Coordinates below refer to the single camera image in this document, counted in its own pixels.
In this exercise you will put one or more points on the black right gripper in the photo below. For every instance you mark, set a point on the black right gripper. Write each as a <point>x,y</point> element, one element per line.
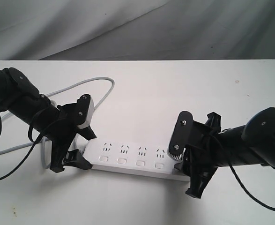
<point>190,144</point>

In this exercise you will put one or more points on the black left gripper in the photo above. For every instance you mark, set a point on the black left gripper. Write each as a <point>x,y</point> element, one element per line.
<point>57,123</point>

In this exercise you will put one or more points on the white five-outlet power strip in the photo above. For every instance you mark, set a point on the white five-outlet power strip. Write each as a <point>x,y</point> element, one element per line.
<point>132,158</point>

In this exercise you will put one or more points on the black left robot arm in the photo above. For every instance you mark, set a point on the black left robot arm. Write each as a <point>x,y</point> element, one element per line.
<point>20,97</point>

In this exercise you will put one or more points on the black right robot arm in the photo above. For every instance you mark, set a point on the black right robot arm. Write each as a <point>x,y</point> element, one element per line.
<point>249,144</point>

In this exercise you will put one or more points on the grey backdrop cloth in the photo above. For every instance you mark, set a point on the grey backdrop cloth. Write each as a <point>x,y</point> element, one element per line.
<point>137,29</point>

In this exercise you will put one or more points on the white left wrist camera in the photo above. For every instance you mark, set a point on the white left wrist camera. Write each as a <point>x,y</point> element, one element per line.
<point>84,110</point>

